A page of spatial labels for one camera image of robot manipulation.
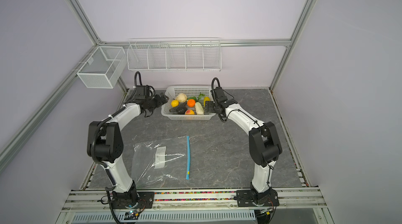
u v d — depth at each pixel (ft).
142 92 2.53
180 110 3.34
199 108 3.44
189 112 3.33
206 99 3.64
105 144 1.67
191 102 3.56
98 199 2.48
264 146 1.61
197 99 3.67
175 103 3.53
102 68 3.18
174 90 3.59
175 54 3.26
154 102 2.84
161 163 2.77
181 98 3.56
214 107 2.28
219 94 2.37
